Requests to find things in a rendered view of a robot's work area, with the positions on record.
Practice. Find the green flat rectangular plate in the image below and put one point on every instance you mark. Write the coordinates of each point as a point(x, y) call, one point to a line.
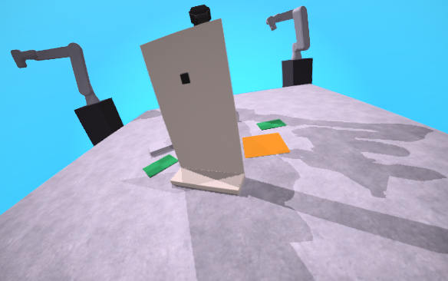
point(160, 165)

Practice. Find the green flat square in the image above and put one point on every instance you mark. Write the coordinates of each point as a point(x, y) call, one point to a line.
point(270, 124)

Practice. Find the orange square mat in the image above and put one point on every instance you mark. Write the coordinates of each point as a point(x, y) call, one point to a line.
point(263, 145)

